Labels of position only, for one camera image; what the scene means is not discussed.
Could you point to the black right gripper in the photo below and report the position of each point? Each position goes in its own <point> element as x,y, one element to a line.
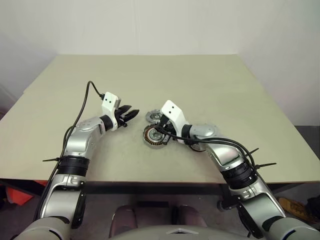
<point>167,126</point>

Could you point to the dark maroon rounded shape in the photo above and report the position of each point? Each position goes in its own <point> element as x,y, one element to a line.
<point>187,215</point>
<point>125,216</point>

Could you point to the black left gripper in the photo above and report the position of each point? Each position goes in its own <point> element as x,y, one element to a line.
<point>121,116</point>

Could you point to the silver spoked rotor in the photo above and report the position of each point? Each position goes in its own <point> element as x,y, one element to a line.
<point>198,148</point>

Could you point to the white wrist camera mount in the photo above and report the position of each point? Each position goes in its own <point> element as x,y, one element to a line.
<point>172,110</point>
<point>108,101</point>

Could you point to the black caster wheel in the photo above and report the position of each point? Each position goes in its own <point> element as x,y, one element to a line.
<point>222,205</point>

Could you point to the yellow brown object on floor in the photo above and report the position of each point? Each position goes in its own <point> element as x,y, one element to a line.
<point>292,207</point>

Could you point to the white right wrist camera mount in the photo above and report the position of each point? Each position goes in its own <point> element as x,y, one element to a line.
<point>172,110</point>

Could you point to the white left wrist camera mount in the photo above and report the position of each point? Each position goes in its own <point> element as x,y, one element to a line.
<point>108,101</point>

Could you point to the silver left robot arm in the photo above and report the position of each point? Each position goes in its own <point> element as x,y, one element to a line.
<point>80,140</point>

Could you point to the grey robot torso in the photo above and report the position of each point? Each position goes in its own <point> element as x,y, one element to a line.
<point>160,231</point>

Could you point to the black table frame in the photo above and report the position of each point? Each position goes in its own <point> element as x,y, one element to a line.
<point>155,187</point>

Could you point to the black zip tie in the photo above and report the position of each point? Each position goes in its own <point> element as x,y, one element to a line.
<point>51,160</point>
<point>251,153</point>
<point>265,166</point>

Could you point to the orange object under table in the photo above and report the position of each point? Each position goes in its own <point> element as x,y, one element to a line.
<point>18,196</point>

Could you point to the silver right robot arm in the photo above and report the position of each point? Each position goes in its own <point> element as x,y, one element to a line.
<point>225,152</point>

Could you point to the silver round motor lid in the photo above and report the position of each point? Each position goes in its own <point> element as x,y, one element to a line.
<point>153,116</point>

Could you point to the round motor housing copper windings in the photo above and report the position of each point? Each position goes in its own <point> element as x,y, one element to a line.
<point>152,137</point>

